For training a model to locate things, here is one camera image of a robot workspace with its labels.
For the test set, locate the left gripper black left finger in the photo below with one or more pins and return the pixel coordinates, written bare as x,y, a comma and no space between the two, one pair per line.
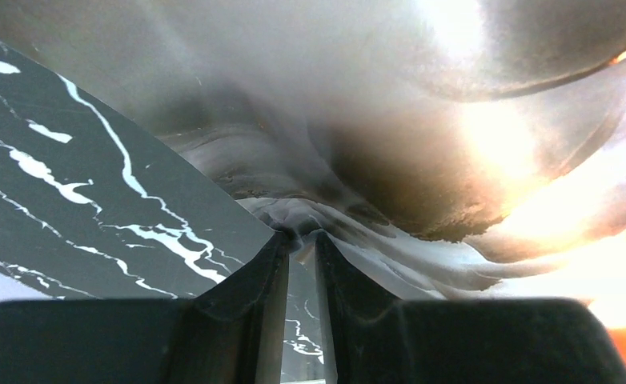
233,333

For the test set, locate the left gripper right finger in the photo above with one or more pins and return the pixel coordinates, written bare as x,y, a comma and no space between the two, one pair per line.
372,336

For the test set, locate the sunset landscape photo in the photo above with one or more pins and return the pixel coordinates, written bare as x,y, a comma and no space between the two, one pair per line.
451,150

